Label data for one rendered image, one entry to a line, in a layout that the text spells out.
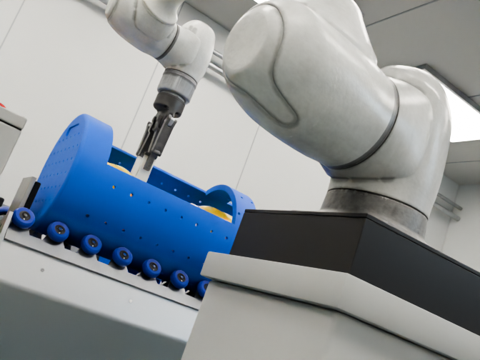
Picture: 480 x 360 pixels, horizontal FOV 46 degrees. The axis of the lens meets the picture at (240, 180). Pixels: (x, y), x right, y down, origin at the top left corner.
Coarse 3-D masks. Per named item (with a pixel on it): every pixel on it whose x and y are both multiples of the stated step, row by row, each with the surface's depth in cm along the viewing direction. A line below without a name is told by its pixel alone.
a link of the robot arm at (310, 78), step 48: (288, 0) 70; (336, 0) 74; (240, 48) 69; (288, 48) 66; (336, 48) 68; (240, 96) 71; (288, 96) 67; (336, 96) 69; (384, 96) 74; (288, 144) 76; (336, 144) 73
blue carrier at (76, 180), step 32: (96, 128) 122; (64, 160) 122; (96, 160) 117; (128, 160) 144; (64, 192) 114; (96, 192) 117; (128, 192) 120; (160, 192) 125; (192, 192) 154; (224, 192) 149; (96, 224) 120; (128, 224) 122; (160, 224) 125; (192, 224) 128; (224, 224) 133; (160, 256) 128; (192, 256) 130; (192, 288) 139
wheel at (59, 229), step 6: (54, 222) 116; (60, 222) 117; (48, 228) 115; (54, 228) 115; (60, 228) 116; (66, 228) 117; (48, 234) 115; (54, 234) 114; (60, 234) 115; (66, 234) 116; (54, 240) 115; (60, 240) 115
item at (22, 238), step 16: (16, 240) 110; (32, 240) 113; (48, 240) 115; (64, 256) 115; (80, 256) 118; (96, 272) 118; (112, 272) 121; (128, 272) 124; (144, 288) 124; (160, 288) 127; (176, 288) 130; (192, 304) 130
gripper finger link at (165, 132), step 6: (168, 120) 135; (174, 120) 135; (162, 126) 135; (168, 126) 136; (162, 132) 134; (168, 132) 135; (156, 138) 135; (162, 138) 135; (168, 138) 135; (156, 144) 134; (162, 144) 135; (162, 150) 135
